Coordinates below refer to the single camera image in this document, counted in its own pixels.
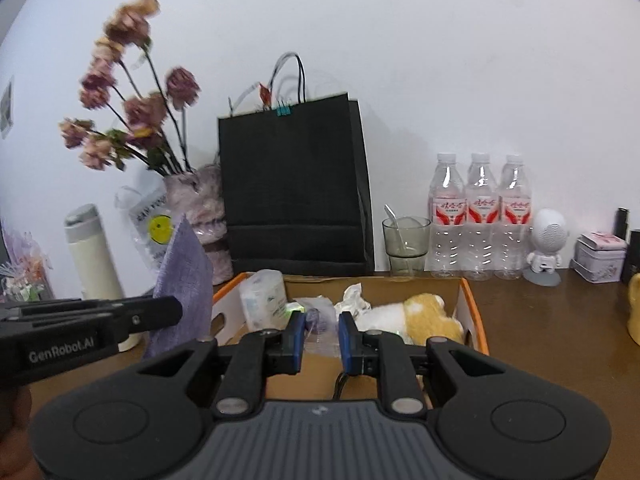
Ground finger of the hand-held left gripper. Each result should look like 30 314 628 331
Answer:
0 298 113 325
110 296 183 343

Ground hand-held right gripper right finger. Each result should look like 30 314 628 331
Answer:
338 311 506 418

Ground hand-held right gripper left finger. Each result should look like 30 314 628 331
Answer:
135 311 307 418

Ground iridescent clear plastic bag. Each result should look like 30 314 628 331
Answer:
300 296 346 358

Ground white tissue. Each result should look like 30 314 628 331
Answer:
334 284 373 318

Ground red cardboard box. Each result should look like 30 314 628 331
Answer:
210 271 490 401

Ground white plastic canister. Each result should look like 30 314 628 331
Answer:
239 269 288 332

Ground purple cloth pouch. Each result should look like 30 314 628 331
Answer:
142 215 215 361

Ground white and yellow plush toy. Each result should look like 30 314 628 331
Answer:
357 294 466 346

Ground wooden desktop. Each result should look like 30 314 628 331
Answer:
0 265 640 461

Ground person's left hand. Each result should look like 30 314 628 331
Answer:
0 387 36 480

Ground clear wrapped flower bouquet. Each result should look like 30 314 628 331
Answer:
0 220 53 303

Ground white thermos bottle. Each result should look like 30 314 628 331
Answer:
64 203 143 352

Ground clear smiley plastic bag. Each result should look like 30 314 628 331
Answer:
115 185 176 291

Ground grey drinking glass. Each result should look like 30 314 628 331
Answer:
382 216 432 276

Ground pink textured vase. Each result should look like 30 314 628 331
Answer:
164 165 233 286

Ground clear spoon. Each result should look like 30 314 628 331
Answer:
384 205 416 253

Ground black paper bag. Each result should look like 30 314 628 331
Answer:
217 52 376 277

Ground clear water bottle red label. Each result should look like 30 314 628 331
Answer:
495 154 533 280
464 152 501 281
425 153 468 280

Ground dried pink roses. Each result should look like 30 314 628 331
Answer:
59 0 201 176

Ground white robot figure speaker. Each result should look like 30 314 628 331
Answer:
524 208 568 287

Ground printed tin box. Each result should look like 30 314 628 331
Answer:
571 231 628 286

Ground yellow cup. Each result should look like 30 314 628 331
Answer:
626 272 640 346

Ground black box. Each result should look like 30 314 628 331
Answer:
621 229 640 283

